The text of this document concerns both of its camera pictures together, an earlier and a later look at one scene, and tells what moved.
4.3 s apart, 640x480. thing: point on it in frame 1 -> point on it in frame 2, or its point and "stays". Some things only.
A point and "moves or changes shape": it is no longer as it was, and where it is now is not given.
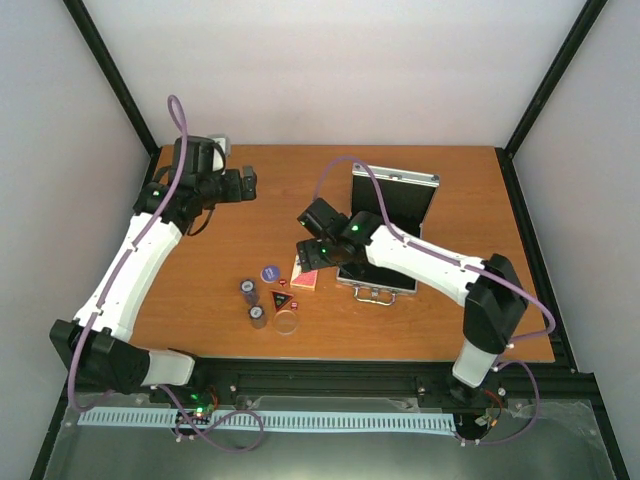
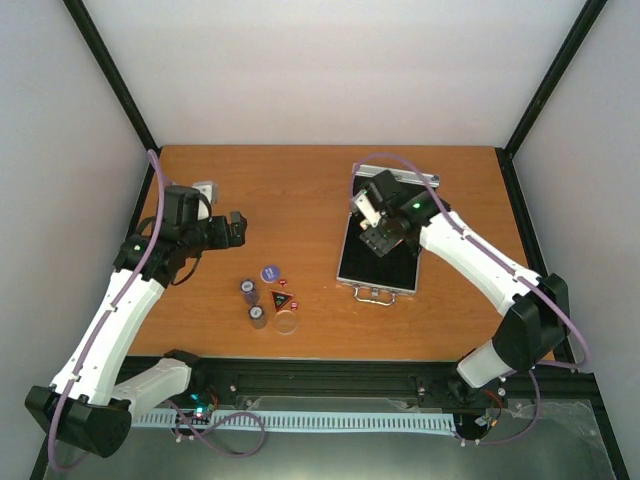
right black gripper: x=310 y=259 -> x=380 y=245
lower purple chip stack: x=256 y=315 stays
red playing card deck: x=303 y=280 moves or changes shape
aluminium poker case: x=410 y=198 stays
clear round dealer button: x=285 y=322 stays
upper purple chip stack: x=247 y=287 stays
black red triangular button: x=280 y=299 stays
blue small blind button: x=270 y=274 stays
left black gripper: x=237 y=194 -> x=225 y=240
